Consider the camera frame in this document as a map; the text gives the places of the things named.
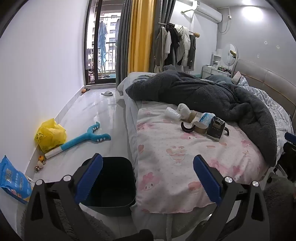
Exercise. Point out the clear plastic wrap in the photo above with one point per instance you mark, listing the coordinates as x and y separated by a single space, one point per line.
172 113

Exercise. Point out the small orange floor item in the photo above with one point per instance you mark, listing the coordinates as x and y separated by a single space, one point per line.
85 90

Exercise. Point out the small orange ball toy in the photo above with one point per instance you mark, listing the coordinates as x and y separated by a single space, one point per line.
41 158

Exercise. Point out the grey bed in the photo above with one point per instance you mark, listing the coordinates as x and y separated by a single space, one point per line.
130 115

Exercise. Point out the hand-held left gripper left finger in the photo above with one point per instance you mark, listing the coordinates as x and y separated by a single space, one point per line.
92 176

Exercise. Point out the pink printed bed sheet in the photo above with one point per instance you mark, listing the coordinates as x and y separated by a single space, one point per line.
173 166

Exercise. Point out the round mirror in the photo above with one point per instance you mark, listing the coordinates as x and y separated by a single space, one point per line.
227 53

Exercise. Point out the blue hanging garment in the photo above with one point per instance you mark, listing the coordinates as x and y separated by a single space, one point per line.
102 39

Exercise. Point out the white fluffy ball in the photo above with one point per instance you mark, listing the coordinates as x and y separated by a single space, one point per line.
185 110

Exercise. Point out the grey curtain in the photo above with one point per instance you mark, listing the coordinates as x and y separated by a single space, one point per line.
123 41

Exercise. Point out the clothes rack with garments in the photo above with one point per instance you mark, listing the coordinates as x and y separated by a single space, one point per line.
161 11

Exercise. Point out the wavy patterned duvet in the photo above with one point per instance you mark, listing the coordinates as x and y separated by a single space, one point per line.
266 97

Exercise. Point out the beige padded headboard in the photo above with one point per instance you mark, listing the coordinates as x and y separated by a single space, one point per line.
266 76

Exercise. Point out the small black curved piece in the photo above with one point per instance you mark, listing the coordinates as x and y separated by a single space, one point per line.
227 131

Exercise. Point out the dark grey fleece blanket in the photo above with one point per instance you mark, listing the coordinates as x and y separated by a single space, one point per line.
196 90

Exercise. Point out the grey shaggy rug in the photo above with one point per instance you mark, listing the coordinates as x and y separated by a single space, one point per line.
282 208

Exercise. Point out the white air conditioner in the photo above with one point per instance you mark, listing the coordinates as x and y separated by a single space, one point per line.
205 10

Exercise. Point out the white vanity desk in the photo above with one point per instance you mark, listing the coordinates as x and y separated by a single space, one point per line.
207 70

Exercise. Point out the beige hanging coat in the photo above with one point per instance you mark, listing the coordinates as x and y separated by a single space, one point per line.
159 48

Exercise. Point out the small pinkish pillow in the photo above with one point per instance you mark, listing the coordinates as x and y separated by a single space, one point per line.
236 78

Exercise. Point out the black office chair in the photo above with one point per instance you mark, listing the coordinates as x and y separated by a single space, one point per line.
290 148

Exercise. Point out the black framed balcony door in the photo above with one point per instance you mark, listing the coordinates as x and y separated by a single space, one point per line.
86 46

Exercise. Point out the blue basin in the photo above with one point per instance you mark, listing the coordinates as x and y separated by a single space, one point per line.
108 76

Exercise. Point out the white slipper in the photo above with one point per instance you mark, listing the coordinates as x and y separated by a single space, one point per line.
107 93

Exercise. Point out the black trash bin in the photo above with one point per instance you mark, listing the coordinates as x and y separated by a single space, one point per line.
115 180

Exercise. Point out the blue printed packet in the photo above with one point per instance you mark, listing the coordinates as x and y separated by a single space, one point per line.
12 180

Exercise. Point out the yellow curtain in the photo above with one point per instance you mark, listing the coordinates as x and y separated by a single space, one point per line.
141 37

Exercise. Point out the brown tape roll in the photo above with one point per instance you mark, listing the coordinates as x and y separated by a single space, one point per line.
192 117

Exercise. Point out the small white toy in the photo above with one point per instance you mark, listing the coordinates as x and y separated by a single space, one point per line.
39 165

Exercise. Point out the black hanging garment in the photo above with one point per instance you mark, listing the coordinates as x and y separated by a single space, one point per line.
173 34

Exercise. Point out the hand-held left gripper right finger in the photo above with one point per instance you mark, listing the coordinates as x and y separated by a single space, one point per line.
205 178

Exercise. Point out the yellow plastic bag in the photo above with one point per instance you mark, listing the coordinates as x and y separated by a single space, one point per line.
49 135

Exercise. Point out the white hanging jacket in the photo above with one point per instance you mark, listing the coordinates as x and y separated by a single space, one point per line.
183 46

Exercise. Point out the blue forked plush toy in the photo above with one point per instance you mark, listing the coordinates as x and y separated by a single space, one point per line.
76 142

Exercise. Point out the grey hanging pants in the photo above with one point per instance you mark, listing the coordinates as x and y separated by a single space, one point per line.
191 51

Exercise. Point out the blue tissue packet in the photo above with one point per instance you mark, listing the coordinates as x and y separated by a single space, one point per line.
207 117

